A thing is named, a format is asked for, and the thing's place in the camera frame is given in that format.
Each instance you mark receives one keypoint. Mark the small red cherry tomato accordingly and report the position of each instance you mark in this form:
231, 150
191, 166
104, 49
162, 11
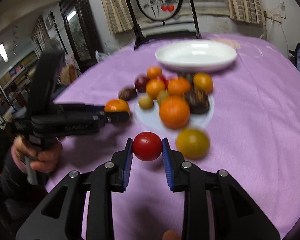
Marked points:
163, 79

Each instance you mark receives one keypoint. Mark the small tan longan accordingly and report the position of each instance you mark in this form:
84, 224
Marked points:
162, 96

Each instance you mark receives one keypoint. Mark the person's left hand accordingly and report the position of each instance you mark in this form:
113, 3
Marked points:
45, 161

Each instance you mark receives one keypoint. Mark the large dark passion fruit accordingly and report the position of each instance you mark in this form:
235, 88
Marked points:
198, 102

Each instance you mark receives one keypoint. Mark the black framed round painting screen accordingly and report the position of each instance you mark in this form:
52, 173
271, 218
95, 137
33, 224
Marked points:
165, 12

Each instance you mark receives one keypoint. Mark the green-yellow tomato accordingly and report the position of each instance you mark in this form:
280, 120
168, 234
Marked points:
192, 143

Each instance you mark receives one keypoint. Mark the dark brown passion fruit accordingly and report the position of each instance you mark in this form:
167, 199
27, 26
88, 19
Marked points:
128, 93

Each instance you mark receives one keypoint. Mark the bookshelf with books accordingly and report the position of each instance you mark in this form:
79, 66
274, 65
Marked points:
15, 86

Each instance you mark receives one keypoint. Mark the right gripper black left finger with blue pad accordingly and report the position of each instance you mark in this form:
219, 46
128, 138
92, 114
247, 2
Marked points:
60, 214

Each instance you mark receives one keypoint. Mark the white oval plate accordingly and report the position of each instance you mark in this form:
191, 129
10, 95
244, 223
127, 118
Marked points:
196, 56

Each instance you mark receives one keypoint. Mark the yellow-orange tomato right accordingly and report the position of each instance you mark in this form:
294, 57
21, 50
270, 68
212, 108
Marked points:
203, 82

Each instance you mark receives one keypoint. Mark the small orange tomato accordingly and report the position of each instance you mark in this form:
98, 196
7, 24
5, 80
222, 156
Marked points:
154, 87
153, 72

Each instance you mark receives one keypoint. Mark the small green-yellow longan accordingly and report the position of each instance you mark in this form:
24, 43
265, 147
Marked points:
145, 102

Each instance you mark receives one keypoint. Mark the beige checked curtain left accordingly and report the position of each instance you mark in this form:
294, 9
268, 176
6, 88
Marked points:
118, 16

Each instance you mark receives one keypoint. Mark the large orange mandarin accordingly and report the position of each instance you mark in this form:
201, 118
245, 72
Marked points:
174, 112

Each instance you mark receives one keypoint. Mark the small orange tomato back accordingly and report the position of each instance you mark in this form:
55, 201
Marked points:
153, 72

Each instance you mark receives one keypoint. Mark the dark wooden framed cabinet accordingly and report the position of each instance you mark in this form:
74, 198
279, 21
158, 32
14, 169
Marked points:
81, 31

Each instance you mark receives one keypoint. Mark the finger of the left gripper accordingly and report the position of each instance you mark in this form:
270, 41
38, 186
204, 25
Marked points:
78, 107
114, 117

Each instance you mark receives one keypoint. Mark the beige checked curtain right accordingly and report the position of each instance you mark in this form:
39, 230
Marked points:
248, 11

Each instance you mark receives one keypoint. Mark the dark passion fruit back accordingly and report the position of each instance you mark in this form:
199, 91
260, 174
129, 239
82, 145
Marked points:
188, 76

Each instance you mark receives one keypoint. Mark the purple tablecloth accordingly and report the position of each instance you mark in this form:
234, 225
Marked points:
253, 126

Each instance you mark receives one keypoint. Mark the dark red plum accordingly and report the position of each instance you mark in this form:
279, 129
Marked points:
141, 83

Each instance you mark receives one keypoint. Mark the beige checked curtain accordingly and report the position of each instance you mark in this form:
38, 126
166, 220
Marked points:
248, 11
118, 16

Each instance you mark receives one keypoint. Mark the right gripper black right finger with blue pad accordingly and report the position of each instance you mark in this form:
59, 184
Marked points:
215, 205

